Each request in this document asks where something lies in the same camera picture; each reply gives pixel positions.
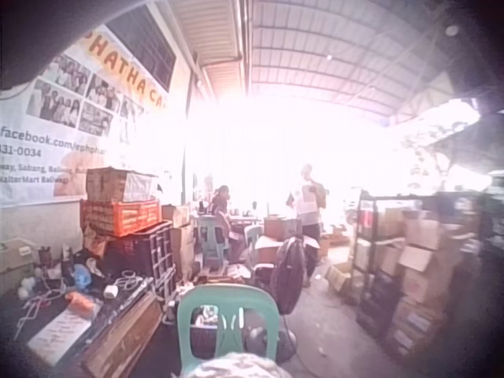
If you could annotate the cluttered work table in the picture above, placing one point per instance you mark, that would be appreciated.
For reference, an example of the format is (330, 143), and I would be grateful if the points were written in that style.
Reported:
(252, 216)

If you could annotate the white plastic chair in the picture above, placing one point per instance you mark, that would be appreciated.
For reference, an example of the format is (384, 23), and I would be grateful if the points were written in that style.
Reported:
(252, 236)

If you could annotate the closed brown cardboard box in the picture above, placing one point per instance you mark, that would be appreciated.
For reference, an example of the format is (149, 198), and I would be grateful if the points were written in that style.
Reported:
(280, 228)

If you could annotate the open cardboard box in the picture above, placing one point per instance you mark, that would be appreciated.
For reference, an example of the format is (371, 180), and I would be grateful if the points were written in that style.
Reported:
(265, 248)

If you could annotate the pale green plastic chair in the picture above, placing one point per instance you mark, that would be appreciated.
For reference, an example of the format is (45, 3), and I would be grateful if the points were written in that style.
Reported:
(208, 240)

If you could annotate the small cardboard box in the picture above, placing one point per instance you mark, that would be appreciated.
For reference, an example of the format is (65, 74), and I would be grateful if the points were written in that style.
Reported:
(176, 216)

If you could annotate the black standing fan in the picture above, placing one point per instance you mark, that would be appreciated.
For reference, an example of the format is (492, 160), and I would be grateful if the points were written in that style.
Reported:
(290, 271)

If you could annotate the tall cardboard box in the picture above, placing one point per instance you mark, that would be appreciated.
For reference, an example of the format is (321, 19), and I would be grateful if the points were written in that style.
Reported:
(182, 248)

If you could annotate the dark plastic crate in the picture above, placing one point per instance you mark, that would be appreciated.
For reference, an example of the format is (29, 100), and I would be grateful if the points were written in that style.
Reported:
(149, 252)

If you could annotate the black metal shelf rack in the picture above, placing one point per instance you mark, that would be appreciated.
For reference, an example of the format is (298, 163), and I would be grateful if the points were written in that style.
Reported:
(364, 244)

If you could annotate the orange plastic crate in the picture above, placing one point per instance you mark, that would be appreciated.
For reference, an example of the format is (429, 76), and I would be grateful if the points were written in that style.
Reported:
(118, 216)

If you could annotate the cardboard box with white wrap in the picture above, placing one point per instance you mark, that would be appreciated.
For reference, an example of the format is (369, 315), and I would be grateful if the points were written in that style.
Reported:
(114, 184)

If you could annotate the dark woven basket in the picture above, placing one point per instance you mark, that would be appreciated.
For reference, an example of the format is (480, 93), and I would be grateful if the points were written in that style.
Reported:
(204, 338)

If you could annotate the white power adapter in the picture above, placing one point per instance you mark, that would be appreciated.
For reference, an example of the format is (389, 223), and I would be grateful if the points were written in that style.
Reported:
(110, 292)

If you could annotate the patterned grey cloth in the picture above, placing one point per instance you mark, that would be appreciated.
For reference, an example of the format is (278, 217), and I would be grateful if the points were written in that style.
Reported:
(240, 366)

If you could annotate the dark louvre window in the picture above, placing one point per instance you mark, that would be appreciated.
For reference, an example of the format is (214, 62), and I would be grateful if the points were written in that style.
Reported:
(141, 39)

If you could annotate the blue plastic bag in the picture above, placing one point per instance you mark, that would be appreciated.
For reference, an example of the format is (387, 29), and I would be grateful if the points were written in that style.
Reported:
(82, 277)

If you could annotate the heap of cardboard boxes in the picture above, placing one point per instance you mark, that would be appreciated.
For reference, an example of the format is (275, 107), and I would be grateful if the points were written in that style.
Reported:
(425, 275)

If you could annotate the wooden board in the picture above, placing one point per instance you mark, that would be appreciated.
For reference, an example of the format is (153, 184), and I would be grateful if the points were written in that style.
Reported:
(122, 338)

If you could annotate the orange packet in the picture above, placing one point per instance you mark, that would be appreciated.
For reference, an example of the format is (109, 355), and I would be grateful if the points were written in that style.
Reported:
(80, 300)

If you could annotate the white paper sheet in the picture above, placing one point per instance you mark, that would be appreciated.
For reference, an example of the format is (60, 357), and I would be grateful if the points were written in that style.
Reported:
(59, 334)

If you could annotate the round ceiling lamp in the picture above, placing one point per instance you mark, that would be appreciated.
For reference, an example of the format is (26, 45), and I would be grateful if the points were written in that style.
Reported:
(452, 30)

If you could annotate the large printed wall banner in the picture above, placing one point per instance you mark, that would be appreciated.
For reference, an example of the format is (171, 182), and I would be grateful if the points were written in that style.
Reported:
(59, 157)

